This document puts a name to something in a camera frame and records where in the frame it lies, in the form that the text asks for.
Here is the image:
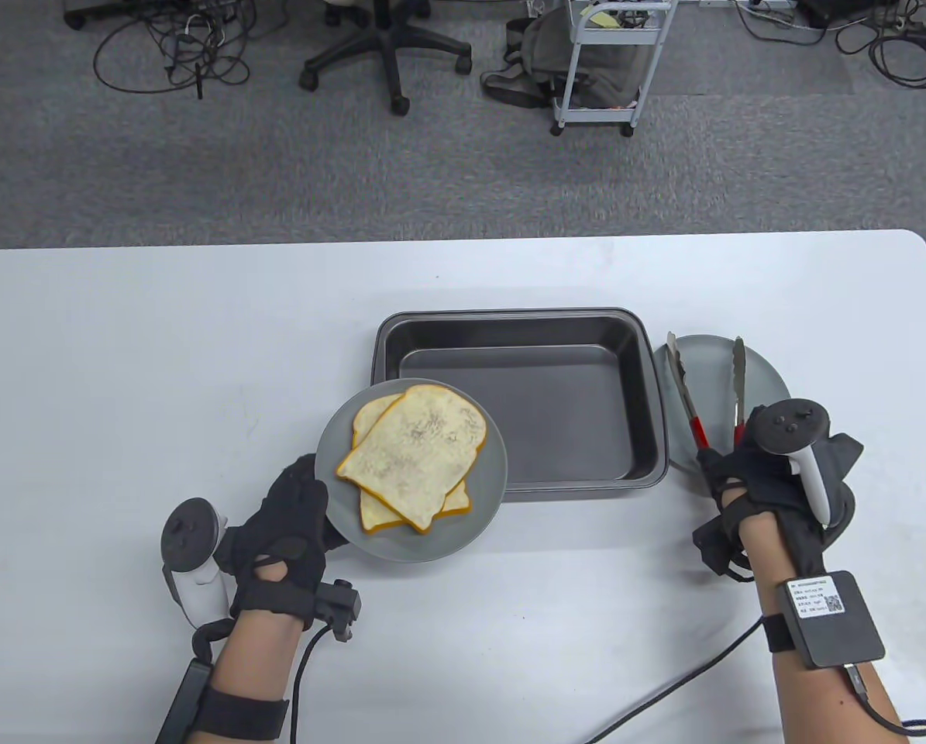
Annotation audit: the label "right white black controller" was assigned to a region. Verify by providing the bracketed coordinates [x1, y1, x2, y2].
[755, 398, 832, 530]

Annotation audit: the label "person's left forearm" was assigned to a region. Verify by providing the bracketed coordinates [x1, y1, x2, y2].
[198, 612, 310, 744]

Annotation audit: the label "small toast bread slice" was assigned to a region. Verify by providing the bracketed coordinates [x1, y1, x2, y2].
[352, 394, 473, 535]

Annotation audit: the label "large toast bread slice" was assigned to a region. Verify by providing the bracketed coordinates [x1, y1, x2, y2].
[336, 385, 488, 534]

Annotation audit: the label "empty grey plate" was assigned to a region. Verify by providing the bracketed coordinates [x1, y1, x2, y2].
[652, 334, 793, 498]

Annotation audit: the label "plain black forearm box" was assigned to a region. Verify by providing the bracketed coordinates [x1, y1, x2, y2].
[154, 658, 216, 744]

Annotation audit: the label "person's right forearm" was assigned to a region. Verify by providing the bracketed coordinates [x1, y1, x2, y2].
[740, 511, 911, 744]

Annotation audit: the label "black left camera cable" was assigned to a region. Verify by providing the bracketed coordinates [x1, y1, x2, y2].
[290, 624, 332, 744]

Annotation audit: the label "left white black controller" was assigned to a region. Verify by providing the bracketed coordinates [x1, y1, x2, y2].
[160, 498, 232, 630]

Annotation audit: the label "long black right cable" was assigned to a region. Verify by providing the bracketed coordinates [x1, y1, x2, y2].
[585, 615, 769, 744]

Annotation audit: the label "tangle of black floor cables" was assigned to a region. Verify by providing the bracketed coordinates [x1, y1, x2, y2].
[92, 0, 256, 101]

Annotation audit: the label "short black box cable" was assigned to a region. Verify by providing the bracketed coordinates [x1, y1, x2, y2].
[842, 664, 926, 735]

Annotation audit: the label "black left forearm strap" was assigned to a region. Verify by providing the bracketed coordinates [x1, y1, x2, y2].
[190, 685, 290, 744]

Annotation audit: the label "black chair wheel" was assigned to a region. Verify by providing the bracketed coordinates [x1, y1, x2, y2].
[63, 0, 126, 31]

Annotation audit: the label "person's left hand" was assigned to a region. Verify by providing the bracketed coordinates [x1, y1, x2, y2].
[216, 453, 353, 622]

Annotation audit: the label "grey backpack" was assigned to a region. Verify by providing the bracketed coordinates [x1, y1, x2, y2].
[480, 11, 659, 110]

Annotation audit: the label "white black controller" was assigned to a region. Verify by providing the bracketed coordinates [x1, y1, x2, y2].
[160, 498, 232, 630]
[755, 398, 832, 530]

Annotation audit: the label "black office chair base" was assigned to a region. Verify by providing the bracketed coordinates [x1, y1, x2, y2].
[299, 0, 473, 117]

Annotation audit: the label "black labelled sensor box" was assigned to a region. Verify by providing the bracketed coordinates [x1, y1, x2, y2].
[776, 570, 886, 670]

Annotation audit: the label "bundle of black floor cables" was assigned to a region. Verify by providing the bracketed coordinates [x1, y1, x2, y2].
[732, 0, 926, 91]

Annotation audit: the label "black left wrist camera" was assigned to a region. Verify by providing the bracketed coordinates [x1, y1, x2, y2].
[306, 579, 363, 643]

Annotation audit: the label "grey plate with bread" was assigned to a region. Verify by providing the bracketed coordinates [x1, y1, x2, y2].
[315, 378, 508, 563]

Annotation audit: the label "dark metal baking tray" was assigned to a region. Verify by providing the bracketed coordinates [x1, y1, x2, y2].
[371, 308, 670, 504]

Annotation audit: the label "white wheeled cart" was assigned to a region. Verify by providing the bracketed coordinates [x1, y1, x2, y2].
[549, 0, 680, 139]

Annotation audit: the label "person's right hand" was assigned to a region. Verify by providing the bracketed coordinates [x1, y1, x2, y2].
[693, 407, 866, 579]

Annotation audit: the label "red-handled metal tongs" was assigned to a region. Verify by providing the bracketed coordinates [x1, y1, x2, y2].
[666, 332, 749, 453]

